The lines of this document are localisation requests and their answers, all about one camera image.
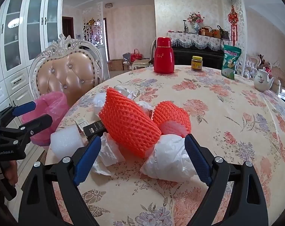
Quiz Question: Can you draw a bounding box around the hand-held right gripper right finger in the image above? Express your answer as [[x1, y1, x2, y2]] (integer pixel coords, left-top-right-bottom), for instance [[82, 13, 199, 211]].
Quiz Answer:
[[184, 133, 269, 226]]

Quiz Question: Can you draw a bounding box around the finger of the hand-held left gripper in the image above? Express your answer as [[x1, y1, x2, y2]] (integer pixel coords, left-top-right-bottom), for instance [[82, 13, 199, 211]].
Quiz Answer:
[[0, 101, 37, 123], [0, 114, 53, 146]]

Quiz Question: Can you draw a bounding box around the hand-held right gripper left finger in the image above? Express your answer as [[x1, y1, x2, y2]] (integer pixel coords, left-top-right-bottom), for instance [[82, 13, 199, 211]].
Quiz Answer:
[[17, 134, 103, 226]]

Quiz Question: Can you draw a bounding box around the white tissue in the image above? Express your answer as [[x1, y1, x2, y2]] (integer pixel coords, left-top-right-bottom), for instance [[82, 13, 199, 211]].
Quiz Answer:
[[92, 132, 126, 176]]

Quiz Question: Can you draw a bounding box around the pink lined waste bin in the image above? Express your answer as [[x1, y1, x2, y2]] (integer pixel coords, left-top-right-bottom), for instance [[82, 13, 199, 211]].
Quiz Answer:
[[21, 91, 70, 146]]

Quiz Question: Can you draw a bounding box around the white bubble wrap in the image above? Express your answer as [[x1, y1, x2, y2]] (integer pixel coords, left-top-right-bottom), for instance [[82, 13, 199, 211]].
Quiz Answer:
[[50, 125, 85, 160]]

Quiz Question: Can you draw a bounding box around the white plastic bag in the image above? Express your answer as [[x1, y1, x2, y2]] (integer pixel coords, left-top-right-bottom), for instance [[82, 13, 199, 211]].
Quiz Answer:
[[140, 135, 199, 183]]

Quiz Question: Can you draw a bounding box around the black cardboard packet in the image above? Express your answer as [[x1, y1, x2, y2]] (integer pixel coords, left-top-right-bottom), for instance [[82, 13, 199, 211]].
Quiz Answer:
[[83, 120, 107, 140]]

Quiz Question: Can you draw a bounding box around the white printed card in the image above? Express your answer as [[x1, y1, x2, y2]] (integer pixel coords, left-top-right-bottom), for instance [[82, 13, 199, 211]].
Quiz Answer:
[[75, 119, 90, 132]]

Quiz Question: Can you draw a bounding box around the small orange foam fruit net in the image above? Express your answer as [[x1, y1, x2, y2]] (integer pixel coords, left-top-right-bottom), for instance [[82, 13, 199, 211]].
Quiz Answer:
[[152, 101, 192, 137]]

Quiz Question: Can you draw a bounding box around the large orange foam fruit net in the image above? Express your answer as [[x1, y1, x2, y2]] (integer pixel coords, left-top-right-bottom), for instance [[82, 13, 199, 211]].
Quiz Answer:
[[98, 87, 162, 159]]

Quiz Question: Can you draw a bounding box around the white plastic wrap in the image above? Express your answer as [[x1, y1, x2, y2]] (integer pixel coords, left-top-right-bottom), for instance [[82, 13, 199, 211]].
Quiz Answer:
[[92, 92, 107, 113]]

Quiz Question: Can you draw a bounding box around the person's left hand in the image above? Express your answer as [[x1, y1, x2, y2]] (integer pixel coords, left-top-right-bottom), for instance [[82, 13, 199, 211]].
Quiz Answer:
[[3, 161, 19, 186]]

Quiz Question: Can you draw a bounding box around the cream tufted carved chair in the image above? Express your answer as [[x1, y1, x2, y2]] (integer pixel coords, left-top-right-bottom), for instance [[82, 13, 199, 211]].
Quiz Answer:
[[29, 33, 104, 109]]

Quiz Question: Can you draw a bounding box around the white glass door cabinet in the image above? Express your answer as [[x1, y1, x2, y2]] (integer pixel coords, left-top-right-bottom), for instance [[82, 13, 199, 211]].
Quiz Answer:
[[0, 0, 65, 123]]

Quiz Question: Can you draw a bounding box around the dark wooden door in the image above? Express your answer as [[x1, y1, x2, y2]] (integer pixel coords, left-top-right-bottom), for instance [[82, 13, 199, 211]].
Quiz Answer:
[[62, 16, 74, 39]]

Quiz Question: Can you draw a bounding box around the brown cardboard box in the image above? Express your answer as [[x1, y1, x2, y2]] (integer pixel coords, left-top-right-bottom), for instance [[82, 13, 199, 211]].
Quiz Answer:
[[107, 59, 124, 71]]

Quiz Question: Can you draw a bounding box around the yellow lid glass jar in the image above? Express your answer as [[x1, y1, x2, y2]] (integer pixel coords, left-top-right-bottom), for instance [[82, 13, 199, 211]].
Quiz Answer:
[[191, 56, 202, 71]]

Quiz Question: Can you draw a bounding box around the white porcelain teapot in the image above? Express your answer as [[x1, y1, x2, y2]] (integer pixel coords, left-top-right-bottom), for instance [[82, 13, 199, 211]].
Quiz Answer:
[[254, 66, 275, 92]]

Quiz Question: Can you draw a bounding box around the black piano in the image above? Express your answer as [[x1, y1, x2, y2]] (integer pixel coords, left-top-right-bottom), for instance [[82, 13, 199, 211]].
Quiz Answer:
[[173, 47, 225, 70]]

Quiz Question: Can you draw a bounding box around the green snack bag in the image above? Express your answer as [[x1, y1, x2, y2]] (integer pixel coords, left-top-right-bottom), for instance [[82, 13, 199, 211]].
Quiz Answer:
[[221, 45, 242, 80]]

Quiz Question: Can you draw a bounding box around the white carved hallway screen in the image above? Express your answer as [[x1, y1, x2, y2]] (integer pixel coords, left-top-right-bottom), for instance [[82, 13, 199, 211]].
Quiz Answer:
[[82, 2, 104, 47]]

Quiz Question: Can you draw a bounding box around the red thermos flask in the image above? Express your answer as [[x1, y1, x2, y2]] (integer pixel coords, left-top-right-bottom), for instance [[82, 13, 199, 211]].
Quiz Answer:
[[153, 37, 174, 74]]

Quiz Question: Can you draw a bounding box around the white carved sofa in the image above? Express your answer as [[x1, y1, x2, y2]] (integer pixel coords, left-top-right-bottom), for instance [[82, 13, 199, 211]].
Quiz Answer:
[[245, 54, 285, 95]]

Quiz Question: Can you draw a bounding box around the cream side chair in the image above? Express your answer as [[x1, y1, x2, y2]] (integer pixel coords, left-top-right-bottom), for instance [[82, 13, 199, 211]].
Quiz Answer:
[[132, 40, 157, 70]]

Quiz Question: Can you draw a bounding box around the red gift bag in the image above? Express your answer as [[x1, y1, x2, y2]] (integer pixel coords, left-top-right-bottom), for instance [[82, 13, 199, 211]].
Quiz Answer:
[[131, 49, 143, 62]]

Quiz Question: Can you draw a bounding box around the floral lace piano cover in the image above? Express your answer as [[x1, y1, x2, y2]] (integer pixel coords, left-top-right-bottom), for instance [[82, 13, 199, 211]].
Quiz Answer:
[[167, 31, 224, 52]]

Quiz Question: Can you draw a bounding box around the brown basket handbag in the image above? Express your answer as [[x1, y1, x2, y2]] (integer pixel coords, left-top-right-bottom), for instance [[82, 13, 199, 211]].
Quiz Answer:
[[199, 26, 213, 37]]

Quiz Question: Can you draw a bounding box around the dark leather handbag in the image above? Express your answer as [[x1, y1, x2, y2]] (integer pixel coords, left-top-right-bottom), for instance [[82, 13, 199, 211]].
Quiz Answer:
[[217, 25, 230, 40]]

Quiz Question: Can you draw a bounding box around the pink flower bouquet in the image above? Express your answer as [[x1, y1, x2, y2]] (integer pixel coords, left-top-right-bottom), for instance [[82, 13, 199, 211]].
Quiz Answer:
[[187, 11, 205, 24]]

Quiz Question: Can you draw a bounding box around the dark wooden door frame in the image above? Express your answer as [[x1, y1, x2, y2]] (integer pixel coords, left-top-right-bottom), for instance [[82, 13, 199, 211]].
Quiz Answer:
[[103, 18, 109, 63]]

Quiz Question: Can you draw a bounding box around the red knot wall ornament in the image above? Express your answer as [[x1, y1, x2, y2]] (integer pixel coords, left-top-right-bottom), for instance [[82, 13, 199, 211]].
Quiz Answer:
[[228, 0, 239, 46]]

